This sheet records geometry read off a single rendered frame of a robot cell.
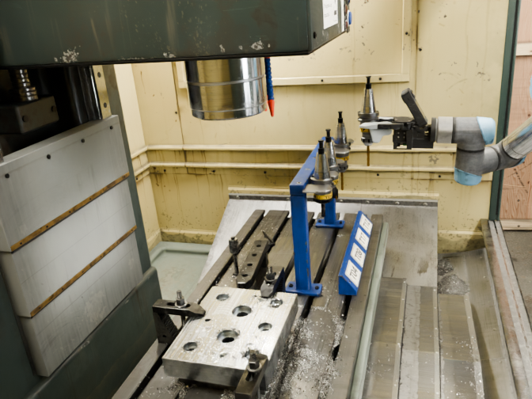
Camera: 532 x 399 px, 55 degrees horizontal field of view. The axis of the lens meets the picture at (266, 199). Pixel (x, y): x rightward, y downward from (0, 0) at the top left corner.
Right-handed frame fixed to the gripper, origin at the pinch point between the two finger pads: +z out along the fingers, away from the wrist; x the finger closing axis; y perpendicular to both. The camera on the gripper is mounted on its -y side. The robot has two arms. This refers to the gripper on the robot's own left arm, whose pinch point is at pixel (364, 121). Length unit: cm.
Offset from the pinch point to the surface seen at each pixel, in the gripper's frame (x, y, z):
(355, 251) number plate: -10.3, 37.6, 0.8
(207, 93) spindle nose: -60, -19, 23
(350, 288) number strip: -27.3, 40.3, 0.1
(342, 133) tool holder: 9.5, 6.1, 8.0
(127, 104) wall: 40, 4, 104
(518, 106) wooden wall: 211, 38, -75
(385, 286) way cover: 6, 59, -8
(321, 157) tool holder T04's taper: -23.4, 4.3, 8.6
